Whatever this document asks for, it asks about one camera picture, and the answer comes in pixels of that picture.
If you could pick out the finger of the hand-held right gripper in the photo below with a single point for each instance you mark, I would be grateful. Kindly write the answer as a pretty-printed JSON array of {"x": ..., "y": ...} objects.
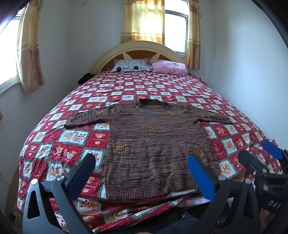
[
  {"x": 272, "y": 149},
  {"x": 250, "y": 160}
]

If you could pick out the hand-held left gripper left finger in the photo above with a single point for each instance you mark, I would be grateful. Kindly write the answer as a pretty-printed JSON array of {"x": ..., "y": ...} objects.
[{"x": 82, "y": 172}]

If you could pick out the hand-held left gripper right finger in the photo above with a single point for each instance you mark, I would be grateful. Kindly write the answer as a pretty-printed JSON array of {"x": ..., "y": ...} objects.
[{"x": 200, "y": 177}]

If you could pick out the brown knitted sweater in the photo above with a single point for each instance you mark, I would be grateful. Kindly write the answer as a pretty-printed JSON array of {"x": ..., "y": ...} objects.
[{"x": 153, "y": 153}]

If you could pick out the white pink bedsheet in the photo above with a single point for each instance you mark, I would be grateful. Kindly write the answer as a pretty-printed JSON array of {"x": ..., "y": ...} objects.
[{"x": 184, "y": 193}]

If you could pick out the red bear printed blanket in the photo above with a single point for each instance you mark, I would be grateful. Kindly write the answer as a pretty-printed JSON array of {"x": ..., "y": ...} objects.
[{"x": 74, "y": 139}]

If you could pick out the person's dark clothing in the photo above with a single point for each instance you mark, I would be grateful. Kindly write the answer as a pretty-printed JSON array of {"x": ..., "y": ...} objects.
[{"x": 186, "y": 222}]

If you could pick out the black object beside bed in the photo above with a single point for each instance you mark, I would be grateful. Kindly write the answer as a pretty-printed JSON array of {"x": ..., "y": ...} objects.
[{"x": 85, "y": 78}]

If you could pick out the pink pillow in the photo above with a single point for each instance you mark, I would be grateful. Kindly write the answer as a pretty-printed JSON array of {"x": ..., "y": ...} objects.
[{"x": 168, "y": 67}]

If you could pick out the white grey patterned pillow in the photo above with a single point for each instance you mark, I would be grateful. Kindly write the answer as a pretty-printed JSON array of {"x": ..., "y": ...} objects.
[{"x": 129, "y": 65}]

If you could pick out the yellow curtain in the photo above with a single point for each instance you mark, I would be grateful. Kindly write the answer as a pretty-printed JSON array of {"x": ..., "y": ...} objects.
[
  {"x": 29, "y": 56},
  {"x": 144, "y": 20},
  {"x": 194, "y": 33}
]

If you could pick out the window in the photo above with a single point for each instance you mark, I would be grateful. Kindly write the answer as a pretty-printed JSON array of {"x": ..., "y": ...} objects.
[
  {"x": 175, "y": 31},
  {"x": 7, "y": 56}
]

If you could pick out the cream wooden headboard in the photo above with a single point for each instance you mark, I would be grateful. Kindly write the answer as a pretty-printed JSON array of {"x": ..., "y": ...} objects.
[{"x": 144, "y": 47}]

